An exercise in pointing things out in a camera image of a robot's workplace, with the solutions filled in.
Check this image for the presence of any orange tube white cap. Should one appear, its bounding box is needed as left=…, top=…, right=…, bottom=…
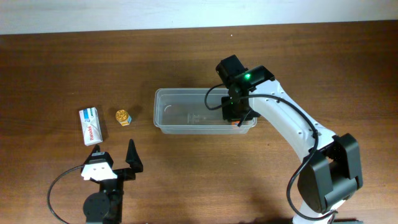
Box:
left=231, top=121, right=241, bottom=127

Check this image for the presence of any white Panadol medicine box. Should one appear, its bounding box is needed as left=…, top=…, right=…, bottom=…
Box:
left=79, top=107, right=103, bottom=146

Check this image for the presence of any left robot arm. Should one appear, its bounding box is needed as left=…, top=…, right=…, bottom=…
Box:
left=81, top=139, right=144, bottom=224

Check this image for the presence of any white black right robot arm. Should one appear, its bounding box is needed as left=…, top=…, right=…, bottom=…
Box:
left=216, top=55, right=363, bottom=223

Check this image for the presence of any clear plastic container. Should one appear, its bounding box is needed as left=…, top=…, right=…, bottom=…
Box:
left=154, top=88, right=257, bottom=134

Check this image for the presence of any gold-lidded balm jar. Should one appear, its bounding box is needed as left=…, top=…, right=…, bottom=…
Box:
left=116, top=110, right=132, bottom=126

